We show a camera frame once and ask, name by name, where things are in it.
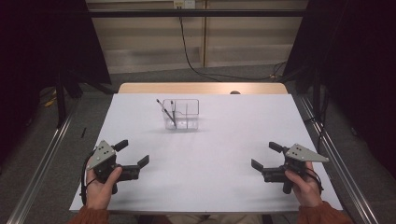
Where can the person's right hand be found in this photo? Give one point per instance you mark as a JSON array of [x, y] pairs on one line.
[[308, 189]]

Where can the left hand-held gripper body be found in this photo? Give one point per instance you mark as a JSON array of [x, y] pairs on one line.
[[102, 158]]

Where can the aluminium floor rail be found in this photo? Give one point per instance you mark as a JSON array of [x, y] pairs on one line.
[[40, 174], [353, 194]]

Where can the black pen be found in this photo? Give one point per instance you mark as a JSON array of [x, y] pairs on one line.
[[165, 111]]

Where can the white table mat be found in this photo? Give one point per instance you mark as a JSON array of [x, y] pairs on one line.
[[218, 193]]

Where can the black stand post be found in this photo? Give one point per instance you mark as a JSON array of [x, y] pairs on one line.
[[60, 102]]

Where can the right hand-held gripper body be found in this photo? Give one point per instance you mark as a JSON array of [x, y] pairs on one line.
[[295, 161]]

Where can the person's left hand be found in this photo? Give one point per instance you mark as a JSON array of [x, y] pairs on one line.
[[98, 196]]

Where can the clear plastic organizer box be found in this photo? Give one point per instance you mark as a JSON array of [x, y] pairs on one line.
[[188, 113]]

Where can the small black floor item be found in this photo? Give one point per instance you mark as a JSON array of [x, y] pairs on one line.
[[83, 132]]

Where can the black curtain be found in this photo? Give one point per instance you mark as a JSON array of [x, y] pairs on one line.
[[358, 62], [37, 46]]

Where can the white wall socket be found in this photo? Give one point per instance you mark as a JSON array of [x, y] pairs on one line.
[[184, 3]]

